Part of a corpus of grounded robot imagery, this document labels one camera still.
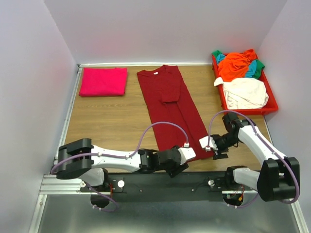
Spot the dark red t shirt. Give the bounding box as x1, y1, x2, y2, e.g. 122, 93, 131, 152
137, 65, 213, 160

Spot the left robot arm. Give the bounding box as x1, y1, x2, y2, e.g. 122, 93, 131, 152
51, 138, 196, 192

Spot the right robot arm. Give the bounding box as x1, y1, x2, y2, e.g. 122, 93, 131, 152
206, 110, 300, 204

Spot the white t shirt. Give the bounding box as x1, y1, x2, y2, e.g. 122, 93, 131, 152
213, 77, 269, 110

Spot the red plastic bin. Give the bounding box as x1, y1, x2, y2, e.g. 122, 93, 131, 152
217, 69, 278, 116

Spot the orange t shirt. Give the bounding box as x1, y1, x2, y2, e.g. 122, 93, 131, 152
217, 49, 259, 82

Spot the teal t shirt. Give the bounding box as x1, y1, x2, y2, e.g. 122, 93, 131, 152
216, 54, 258, 78

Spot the green t shirt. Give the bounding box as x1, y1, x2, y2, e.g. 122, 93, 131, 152
211, 50, 265, 71

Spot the folded pink t shirt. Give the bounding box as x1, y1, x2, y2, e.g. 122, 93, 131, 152
79, 67, 128, 97

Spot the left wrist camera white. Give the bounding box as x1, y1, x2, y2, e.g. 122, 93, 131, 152
177, 143, 196, 165

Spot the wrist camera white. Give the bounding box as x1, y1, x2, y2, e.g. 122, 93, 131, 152
177, 143, 196, 165
199, 135, 218, 151

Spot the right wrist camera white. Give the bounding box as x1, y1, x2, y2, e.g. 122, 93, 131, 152
199, 135, 218, 151

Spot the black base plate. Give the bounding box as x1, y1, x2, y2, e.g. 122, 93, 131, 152
95, 171, 257, 202

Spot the aluminium rail frame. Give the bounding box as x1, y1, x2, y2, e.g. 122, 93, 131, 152
30, 65, 308, 233

